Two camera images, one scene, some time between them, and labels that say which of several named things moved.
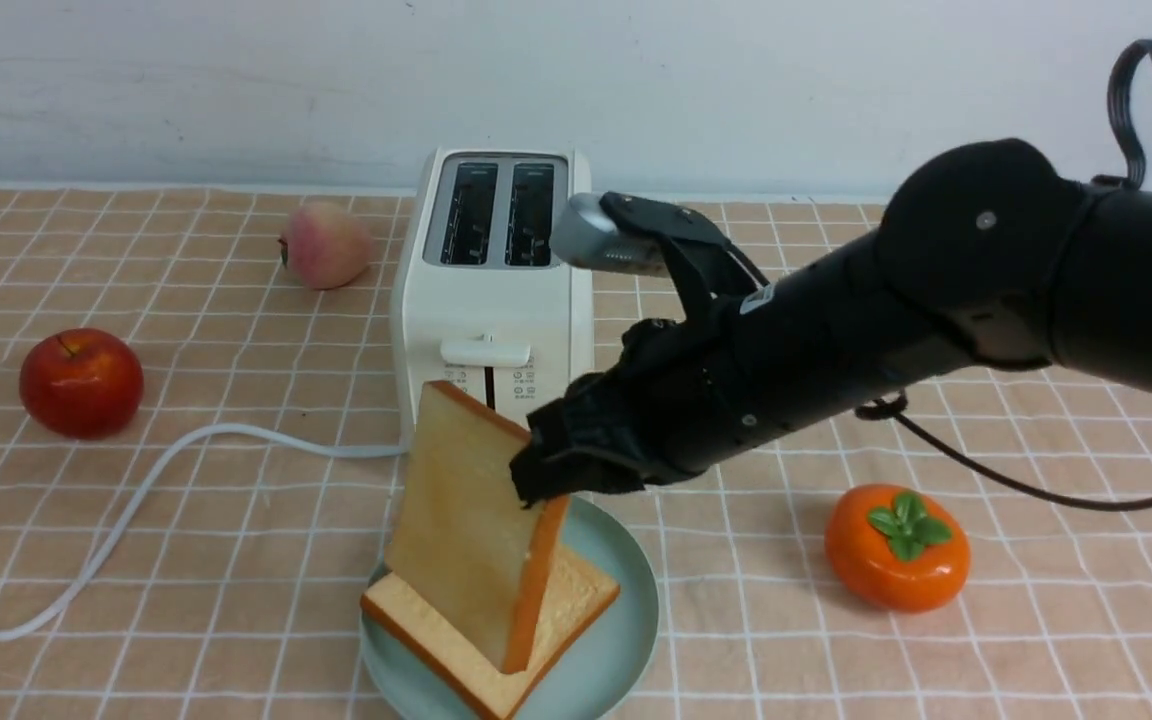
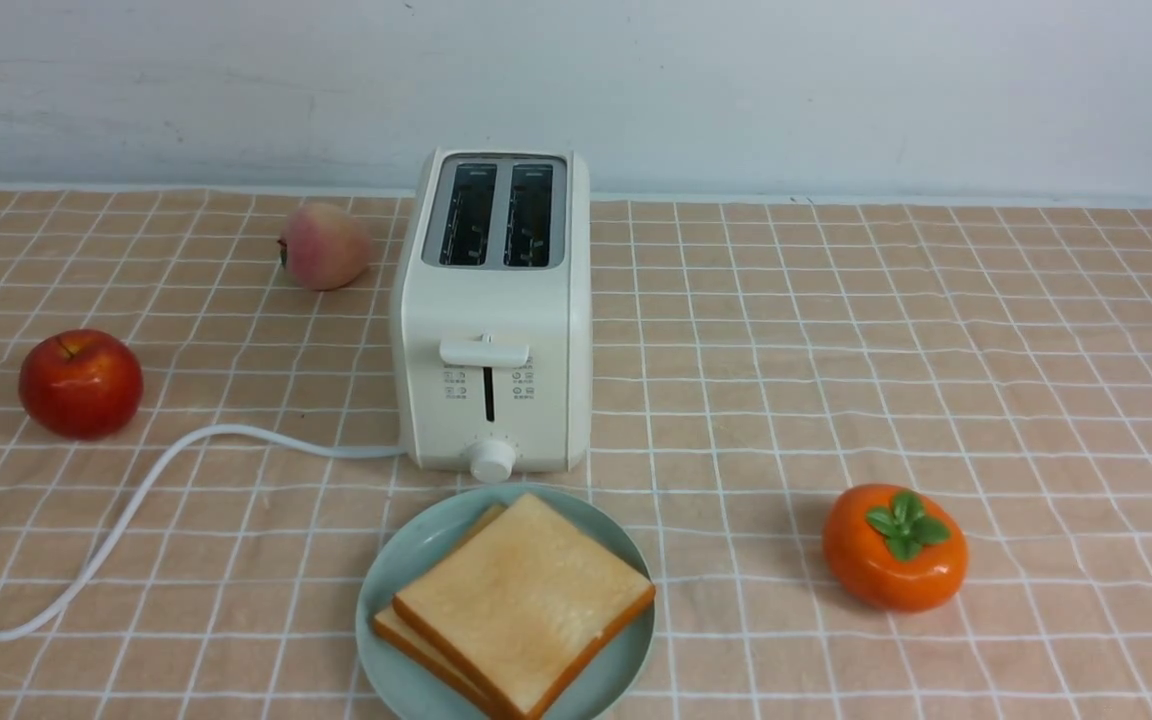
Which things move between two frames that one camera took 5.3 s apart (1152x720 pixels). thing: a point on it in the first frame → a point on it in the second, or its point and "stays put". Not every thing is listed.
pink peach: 325,246 stays put
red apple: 81,383 stays put
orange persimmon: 897,549 stays put
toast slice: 466,537 → 514,608
